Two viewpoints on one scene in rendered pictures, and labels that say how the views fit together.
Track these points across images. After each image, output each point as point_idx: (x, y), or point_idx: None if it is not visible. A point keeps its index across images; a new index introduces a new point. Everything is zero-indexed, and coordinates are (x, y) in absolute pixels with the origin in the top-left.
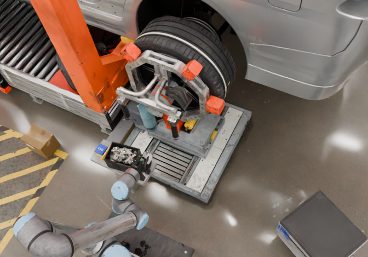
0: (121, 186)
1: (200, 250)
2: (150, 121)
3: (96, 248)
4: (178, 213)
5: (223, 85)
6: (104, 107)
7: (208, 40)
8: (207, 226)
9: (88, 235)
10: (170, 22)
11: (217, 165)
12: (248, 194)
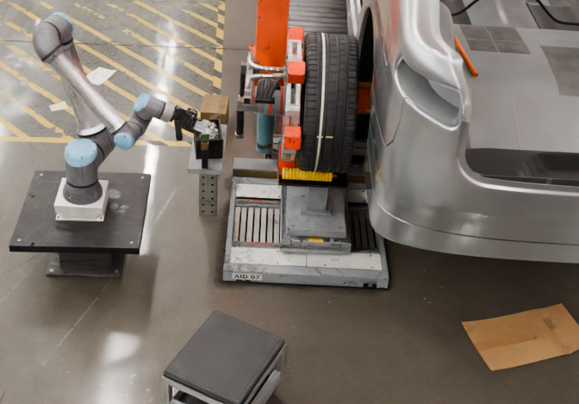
0: (145, 96)
1: (156, 293)
2: (259, 131)
3: (84, 131)
4: (194, 259)
5: (317, 127)
6: None
7: (345, 71)
8: (191, 291)
9: (72, 70)
10: (343, 36)
11: (278, 267)
12: (261, 319)
